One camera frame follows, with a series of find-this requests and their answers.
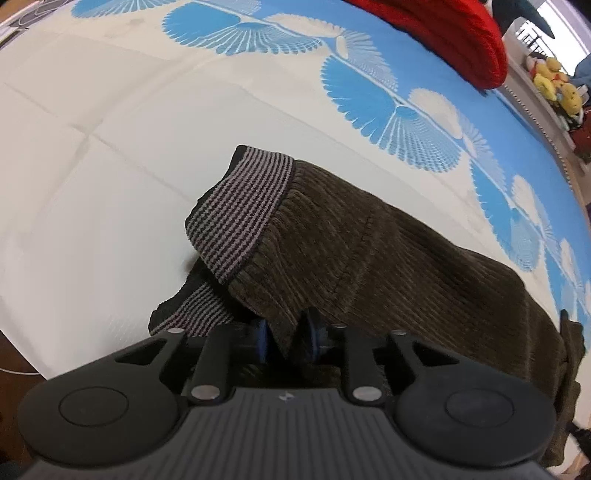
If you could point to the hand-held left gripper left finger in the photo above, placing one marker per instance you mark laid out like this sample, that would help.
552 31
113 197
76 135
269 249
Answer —
262 341

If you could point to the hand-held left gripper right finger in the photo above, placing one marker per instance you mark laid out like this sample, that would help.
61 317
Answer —
316 339

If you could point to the blue white patterned bed sheet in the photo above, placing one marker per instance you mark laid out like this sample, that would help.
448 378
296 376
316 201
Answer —
115 184

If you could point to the red cushion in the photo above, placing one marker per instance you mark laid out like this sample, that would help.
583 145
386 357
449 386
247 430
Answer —
582 143

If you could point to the red folded blanket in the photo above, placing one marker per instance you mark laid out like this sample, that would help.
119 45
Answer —
452 37

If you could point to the yellow duck plush toy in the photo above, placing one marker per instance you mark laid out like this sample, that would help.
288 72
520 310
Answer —
547 78

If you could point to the yellow bear plush toy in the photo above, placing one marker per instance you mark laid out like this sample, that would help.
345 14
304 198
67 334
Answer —
570 98

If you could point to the balcony railing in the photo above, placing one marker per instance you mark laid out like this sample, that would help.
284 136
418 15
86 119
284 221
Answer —
528 37

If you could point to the blue shark plush toy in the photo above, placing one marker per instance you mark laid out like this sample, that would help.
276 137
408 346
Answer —
526 11

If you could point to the grey patterned mattress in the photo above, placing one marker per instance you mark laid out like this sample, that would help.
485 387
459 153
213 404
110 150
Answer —
32 11

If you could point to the wooden bed frame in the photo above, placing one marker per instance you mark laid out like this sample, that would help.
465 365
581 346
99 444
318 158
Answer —
579 180

